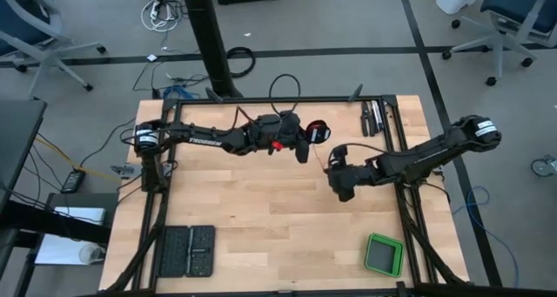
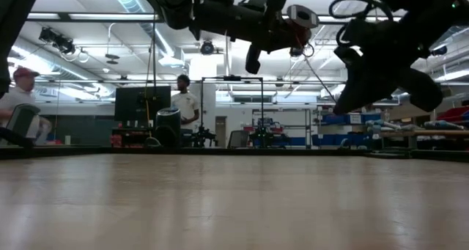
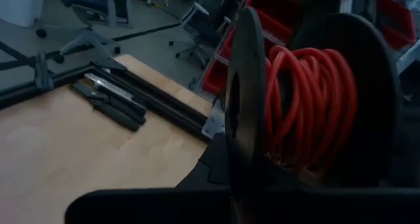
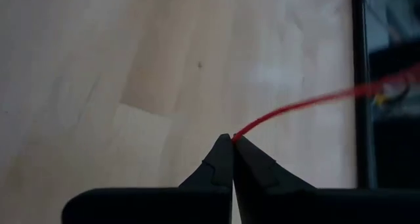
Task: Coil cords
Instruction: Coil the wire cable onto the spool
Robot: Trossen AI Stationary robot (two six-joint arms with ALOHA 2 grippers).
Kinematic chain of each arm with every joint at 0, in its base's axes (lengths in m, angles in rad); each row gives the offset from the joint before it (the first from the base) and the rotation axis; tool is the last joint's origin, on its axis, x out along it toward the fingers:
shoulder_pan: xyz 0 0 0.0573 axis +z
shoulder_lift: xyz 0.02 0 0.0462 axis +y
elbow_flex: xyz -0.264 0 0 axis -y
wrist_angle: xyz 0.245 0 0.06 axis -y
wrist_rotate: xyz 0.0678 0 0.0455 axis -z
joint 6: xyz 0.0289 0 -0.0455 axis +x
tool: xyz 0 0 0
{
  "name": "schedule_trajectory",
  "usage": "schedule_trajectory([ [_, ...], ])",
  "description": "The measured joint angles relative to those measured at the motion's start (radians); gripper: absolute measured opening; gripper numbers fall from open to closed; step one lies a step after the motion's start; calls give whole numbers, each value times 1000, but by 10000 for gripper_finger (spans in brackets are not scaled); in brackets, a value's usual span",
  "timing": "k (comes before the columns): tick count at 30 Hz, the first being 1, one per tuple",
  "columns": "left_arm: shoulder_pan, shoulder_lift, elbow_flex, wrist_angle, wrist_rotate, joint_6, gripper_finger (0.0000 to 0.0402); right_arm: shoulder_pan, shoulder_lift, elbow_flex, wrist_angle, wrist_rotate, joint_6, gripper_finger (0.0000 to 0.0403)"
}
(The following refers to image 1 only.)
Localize green square tray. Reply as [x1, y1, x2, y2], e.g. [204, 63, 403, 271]
[363, 233, 406, 279]

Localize black tower fan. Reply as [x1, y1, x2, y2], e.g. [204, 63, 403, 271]
[180, 0, 245, 100]

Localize blue floor cable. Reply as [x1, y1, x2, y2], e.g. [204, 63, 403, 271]
[452, 186, 521, 287]
[163, 84, 201, 101]

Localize grey caster wheel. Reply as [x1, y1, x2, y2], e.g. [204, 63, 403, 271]
[530, 155, 557, 179]

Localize clear plastic cup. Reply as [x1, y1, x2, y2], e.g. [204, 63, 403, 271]
[77, 243, 107, 264]

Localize black open tool case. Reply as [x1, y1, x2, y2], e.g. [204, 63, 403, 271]
[157, 225, 218, 279]

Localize thin red cord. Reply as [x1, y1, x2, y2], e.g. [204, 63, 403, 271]
[306, 122, 330, 174]

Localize small cord spool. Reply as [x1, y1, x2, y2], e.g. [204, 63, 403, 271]
[304, 118, 332, 145]

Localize black desk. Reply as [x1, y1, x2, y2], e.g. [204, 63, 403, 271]
[0, 99, 112, 297]

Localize yellow floor cable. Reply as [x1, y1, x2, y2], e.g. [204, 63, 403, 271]
[34, 136, 125, 183]

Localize white flat device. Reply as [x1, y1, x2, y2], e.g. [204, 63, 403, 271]
[54, 206, 106, 226]

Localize white power strip with cables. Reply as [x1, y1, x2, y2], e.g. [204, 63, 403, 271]
[139, 0, 182, 33]

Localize black aluminium rig frame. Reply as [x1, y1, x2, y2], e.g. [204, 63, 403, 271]
[77, 83, 557, 297]

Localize white blue office chair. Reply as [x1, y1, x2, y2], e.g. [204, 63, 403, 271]
[0, 0, 108, 100]
[442, 0, 557, 87]

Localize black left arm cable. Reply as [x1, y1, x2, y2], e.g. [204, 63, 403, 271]
[268, 73, 302, 115]

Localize black handled pliers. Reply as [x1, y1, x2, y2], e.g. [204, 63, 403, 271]
[360, 100, 371, 138]

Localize black coiled floor cable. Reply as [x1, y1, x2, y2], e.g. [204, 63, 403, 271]
[225, 46, 258, 79]

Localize black power adapter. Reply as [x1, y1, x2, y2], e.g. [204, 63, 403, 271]
[60, 169, 87, 194]

